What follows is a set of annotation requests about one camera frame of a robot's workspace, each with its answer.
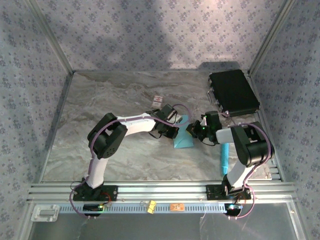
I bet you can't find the yellow binder clip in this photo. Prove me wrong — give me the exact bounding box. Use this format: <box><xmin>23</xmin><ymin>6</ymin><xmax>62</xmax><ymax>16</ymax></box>
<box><xmin>145</xmin><ymin>199</ymin><xmax>157</xmax><ymax>215</ymax></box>

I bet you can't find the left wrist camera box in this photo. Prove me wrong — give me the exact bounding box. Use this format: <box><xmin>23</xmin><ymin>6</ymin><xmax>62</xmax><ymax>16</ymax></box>
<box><xmin>172</xmin><ymin>112</ymin><xmax>185</xmax><ymax>125</ymax></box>

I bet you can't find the aluminium corner post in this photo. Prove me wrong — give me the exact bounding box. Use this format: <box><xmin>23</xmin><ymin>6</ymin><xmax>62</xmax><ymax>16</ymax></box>
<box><xmin>24</xmin><ymin>0</ymin><xmax>76</xmax><ymax>75</ymax></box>
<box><xmin>248</xmin><ymin>0</ymin><xmax>298</xmax><ymax>76</ymax></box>

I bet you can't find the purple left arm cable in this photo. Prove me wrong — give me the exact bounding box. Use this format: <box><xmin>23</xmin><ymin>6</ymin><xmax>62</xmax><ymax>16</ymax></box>
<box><xmin>69</xmin><ymin>103</ymin><xmax>192</xmax><ymax>221</ymax></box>

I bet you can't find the small black controller board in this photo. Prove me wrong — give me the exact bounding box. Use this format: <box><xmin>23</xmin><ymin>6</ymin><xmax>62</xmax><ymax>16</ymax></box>
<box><xmin>83</xmin><ymin>203</ymin><xmax>105</xmax><ymax>216</ymax></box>
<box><xmin>224</xmin><ymin>202</ymin><xmax>243</xmax><ymax>216</ymax></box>

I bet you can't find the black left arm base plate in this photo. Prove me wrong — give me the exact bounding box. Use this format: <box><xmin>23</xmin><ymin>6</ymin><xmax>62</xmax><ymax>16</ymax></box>
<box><xmin>72</xmin><ymin>185</ymin><xmax>119</xmax><ymax>202</ymax></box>

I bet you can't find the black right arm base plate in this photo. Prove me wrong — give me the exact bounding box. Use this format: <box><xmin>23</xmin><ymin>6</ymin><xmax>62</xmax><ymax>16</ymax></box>
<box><xmin>206</xmin><ymin>184</ymin><xmax>252</xmax><ymax>201</ymax></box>

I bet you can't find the slotted grey cable duct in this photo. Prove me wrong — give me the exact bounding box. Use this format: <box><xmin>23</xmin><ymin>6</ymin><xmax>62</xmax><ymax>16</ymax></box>
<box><xmin>58</xmin><ymin>202</ymin><xmax>227</xmax><ymax>214</ymax></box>

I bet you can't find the small red white card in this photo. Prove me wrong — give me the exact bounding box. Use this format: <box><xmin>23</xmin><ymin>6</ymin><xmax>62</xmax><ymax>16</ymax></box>
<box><xmin>151</xmin><ymin>95</ymin><xmax>164</xmax><ymax>110</ymax></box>

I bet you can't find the light blue tube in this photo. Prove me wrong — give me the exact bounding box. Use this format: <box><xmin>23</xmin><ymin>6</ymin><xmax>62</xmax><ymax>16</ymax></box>
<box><xmin>219</xmin><ymin>142</ymin><xmax>230</xmax><ymax>176</ymax></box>

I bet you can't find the white plastic bracket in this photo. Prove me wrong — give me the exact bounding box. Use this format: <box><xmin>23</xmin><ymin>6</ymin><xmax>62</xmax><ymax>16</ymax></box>
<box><xmin>31</xmin><ymin>204</ymin><xmax>60</xmax><ymax>223</ymax></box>

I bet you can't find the light blue paper sheet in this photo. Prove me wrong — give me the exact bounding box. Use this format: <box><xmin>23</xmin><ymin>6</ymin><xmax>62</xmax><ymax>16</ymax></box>
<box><xmin>172</xmin><ymin>114</ymin><xmax>195</xmax><ymax>150</ymax></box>

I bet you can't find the black hard case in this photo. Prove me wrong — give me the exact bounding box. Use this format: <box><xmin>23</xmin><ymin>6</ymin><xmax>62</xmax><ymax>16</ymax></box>
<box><xmin>207</xmin><ymin>69</ymin><xmax>261</xmax><ymax>118</ymax></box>

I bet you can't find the aluminium front rail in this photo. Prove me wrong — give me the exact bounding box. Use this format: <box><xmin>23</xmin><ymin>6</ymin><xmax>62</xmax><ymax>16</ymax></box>
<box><xmin>26</xmin><ymin>181</ymin><xmax>297</xmax><ymax>203</ymax></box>

